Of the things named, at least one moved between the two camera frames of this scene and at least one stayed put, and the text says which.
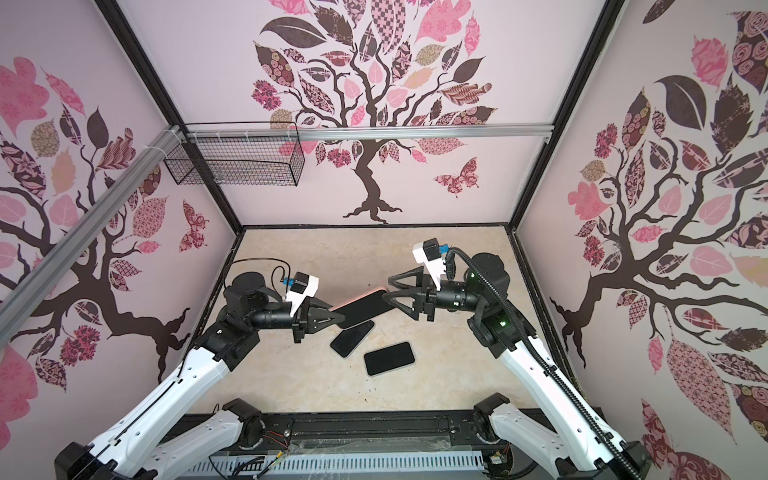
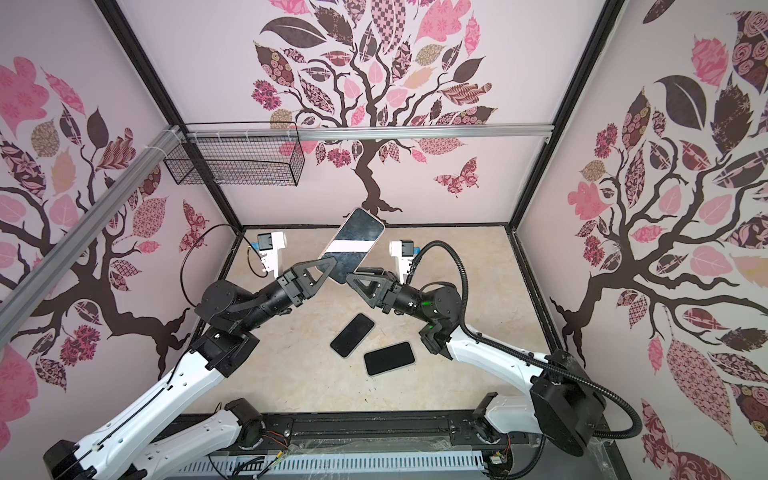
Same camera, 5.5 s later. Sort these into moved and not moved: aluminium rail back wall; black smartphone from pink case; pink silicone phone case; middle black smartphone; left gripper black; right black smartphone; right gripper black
Moved: black smartphone from pink case; pink silicone phone case; left gripper black; right gripper black
Not moved: middle black smartphone; right black smartphone; aluminium rail back wall
